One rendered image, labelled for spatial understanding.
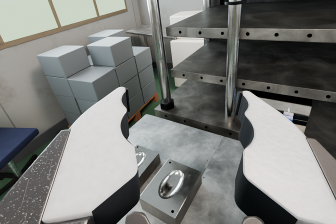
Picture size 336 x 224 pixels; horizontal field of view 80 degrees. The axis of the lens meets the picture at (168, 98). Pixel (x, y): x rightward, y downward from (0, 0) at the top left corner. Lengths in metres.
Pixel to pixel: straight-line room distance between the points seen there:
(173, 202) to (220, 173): 0.26
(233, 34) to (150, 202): 0.75
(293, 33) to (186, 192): 0.74
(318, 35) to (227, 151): 0.59
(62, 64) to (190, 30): 1.43
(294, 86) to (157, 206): 0.76
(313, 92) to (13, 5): 2.52
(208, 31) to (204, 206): 0.76
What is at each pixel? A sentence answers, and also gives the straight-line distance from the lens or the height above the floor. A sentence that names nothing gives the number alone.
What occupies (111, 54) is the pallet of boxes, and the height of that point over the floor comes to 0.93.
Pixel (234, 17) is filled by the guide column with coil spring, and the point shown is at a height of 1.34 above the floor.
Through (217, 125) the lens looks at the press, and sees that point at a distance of 1.17.
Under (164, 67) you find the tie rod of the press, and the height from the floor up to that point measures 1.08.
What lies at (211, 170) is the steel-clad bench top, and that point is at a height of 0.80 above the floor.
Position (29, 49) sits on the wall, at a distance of 2.64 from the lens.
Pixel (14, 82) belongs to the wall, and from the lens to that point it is 2.59.
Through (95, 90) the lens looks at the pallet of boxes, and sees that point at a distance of 2.00.
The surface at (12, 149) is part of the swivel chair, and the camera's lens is 2.07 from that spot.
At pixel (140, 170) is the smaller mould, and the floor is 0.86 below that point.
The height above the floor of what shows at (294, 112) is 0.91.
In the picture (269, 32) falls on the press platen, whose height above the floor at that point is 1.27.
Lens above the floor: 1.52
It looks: 30 degrees down
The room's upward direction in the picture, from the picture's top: 8 degrees counter-clockwise
